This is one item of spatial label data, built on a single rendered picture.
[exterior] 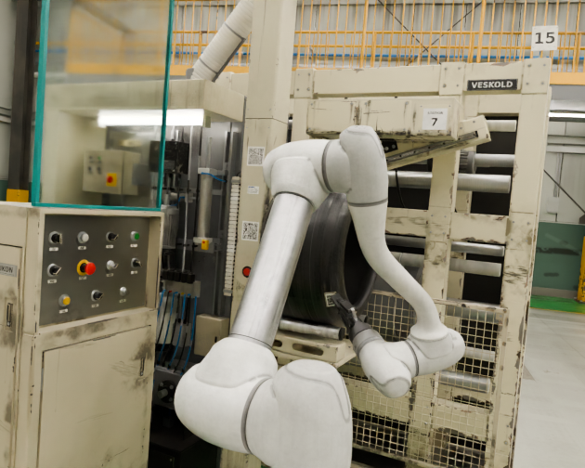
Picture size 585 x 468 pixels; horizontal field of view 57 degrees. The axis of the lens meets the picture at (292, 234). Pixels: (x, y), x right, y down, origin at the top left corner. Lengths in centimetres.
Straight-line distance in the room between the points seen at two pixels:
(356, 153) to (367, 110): 95
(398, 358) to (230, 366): 52
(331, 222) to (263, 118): 56
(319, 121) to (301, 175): 99
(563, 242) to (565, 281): 74
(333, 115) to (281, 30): 40
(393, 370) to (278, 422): 50
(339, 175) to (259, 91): 91
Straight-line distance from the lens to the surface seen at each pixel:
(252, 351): 115
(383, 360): 148
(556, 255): 1137
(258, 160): 209
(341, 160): 129
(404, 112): 218
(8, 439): 192
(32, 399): 182
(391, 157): 230
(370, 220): 132
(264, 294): 120
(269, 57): 215
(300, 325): 194
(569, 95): 767
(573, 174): 1151
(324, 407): 102
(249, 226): 210
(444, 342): 153
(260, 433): 108
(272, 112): 209
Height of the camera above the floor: 133
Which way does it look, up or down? 3 degrees down
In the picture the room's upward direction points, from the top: 5 degrees clockwise
